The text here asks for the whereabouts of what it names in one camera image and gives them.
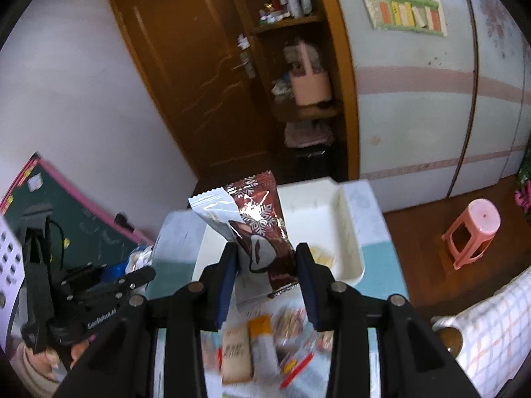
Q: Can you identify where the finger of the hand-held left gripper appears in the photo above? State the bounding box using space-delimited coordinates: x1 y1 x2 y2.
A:
77 266 157 312
61 265 106 289

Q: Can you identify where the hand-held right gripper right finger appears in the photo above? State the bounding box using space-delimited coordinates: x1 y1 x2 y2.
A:
294 242 484 398

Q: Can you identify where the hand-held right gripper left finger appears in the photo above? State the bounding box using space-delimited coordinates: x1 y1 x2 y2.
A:
52 242 239 398

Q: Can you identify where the red-edged brownie packet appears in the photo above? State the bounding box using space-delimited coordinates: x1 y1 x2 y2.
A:
278 342 328 390

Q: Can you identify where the brown snowflake snack packet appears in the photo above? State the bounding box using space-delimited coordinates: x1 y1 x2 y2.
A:
188 170 299 299

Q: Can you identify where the white plastic bin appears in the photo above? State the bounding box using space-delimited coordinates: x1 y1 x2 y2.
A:
191 176 366 289

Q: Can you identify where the person's left hand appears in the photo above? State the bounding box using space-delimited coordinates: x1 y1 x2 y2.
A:
62 336 90 371

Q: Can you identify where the blue object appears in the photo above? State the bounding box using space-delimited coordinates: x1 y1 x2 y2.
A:
102 263 129 285

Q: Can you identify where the white plastic bag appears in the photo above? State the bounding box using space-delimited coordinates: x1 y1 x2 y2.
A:
124 244 156 274

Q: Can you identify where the clear nut cluster packet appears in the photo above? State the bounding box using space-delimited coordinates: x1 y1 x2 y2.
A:
274 304 316 345

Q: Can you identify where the yellow snack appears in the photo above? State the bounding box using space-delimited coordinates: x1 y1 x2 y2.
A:
311 244 337 268

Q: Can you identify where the white perforated board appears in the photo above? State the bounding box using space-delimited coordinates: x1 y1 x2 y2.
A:
0 216 26 341

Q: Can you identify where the beige snack packet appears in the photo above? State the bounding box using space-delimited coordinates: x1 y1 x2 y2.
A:
220 325 254 384

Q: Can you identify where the brown round knob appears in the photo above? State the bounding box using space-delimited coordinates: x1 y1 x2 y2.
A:
440 327 463 357

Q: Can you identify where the pink folded cloth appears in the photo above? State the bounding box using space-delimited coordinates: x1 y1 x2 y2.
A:
284 122 335 148

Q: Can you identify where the pink plastic stool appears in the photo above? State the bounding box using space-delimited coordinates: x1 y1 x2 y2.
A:
441 199 501 270

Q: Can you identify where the white checked cloth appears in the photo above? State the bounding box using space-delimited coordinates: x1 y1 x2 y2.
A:
431 265 531 394

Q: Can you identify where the pink basket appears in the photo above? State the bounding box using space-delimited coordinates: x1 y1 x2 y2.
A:
284 41 333 106

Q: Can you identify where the brown wooden door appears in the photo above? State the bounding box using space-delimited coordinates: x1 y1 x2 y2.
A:
109 0 283 179

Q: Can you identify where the wooden shelf unit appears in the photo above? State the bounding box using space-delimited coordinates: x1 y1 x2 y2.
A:
226 0 359 183

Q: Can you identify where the potted flower plant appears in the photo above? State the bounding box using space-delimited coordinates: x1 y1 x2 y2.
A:
514 162 531 216

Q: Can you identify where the green chalkboard pink frame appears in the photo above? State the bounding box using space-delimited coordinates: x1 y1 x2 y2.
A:
0 153 156 283

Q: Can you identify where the metal door handle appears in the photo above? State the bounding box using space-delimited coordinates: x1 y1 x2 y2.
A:
232 52 256 77

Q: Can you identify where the black wall cable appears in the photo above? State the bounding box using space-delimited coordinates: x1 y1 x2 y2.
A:
446 0 482 197

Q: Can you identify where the wall poster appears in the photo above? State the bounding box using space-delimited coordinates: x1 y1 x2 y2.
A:
350 0 449 37

